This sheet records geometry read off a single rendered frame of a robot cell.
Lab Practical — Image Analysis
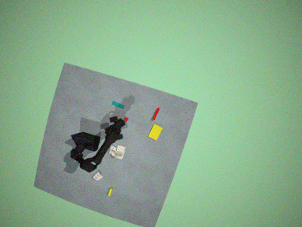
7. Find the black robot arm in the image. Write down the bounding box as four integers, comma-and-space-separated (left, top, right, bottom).
70, 118, 125, 173

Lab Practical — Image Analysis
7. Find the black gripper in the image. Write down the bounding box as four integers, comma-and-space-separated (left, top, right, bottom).
110, 116, 123, 140

